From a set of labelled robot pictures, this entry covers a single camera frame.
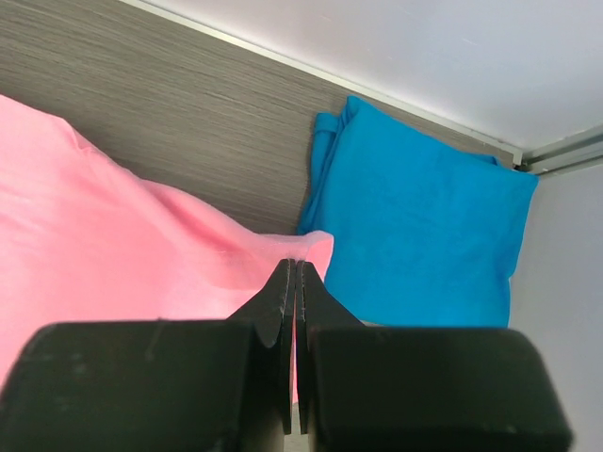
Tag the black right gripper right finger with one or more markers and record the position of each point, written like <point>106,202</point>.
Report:
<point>365,388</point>

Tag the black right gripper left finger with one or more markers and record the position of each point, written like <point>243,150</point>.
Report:
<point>163,385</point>

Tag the pink t shirt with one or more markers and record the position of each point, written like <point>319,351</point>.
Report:
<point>84,239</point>

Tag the folded blue t shirt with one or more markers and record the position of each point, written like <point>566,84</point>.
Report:
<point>424,234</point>

